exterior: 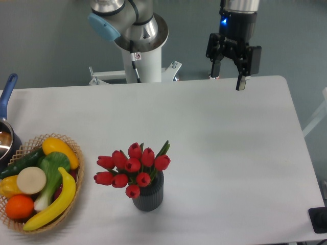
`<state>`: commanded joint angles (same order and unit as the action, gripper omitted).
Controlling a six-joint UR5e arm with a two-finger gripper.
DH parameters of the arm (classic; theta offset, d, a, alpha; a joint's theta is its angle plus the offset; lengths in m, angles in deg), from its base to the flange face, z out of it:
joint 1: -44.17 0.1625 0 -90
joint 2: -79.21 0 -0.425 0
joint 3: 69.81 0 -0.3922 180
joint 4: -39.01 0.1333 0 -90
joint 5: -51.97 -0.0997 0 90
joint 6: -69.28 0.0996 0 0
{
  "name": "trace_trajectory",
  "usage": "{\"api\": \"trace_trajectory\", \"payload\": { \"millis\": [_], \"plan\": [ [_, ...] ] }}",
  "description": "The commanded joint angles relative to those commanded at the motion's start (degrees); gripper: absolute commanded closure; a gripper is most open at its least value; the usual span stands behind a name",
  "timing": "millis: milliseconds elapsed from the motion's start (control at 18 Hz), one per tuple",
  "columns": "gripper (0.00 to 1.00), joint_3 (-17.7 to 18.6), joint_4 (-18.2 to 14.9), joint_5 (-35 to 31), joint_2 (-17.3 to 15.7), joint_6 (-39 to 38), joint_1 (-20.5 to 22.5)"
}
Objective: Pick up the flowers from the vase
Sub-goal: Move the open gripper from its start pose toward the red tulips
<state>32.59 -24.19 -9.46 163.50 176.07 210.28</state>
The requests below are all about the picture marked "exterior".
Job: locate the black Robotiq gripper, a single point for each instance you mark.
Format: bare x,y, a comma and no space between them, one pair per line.
235,32

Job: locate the red tulip bouquet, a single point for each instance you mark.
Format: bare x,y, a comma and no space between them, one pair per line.
136,170

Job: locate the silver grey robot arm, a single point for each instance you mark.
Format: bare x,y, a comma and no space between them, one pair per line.
140,34

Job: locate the dark grey ribbed vase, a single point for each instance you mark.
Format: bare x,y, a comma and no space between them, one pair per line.
151,196

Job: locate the black device at table edge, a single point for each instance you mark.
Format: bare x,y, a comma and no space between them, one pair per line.
318,219

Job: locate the dark red vegetable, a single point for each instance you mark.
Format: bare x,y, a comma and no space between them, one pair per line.
73,173

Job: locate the yellow squash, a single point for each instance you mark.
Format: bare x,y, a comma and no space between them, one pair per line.
52,144

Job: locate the yellow banana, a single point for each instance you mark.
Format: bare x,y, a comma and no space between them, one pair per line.
56,208

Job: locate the green bok choy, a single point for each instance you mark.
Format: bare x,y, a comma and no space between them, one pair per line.
49,165

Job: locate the green cucumber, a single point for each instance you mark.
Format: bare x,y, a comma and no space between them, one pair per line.
29,160

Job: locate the woven wicker basket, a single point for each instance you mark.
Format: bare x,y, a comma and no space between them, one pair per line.
32,145

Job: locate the beige round disc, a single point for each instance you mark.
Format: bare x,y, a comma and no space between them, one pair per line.
31,180

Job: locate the yellow bell pepper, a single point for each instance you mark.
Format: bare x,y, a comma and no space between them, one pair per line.
9,187

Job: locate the orange fruit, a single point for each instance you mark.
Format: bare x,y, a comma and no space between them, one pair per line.
19,207

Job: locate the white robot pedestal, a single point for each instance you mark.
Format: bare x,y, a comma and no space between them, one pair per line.
139,67

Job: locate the white frame at right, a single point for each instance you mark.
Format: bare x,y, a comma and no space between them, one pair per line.
318,115

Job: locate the blue handled saucepan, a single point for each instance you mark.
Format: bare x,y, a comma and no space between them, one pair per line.
10,142

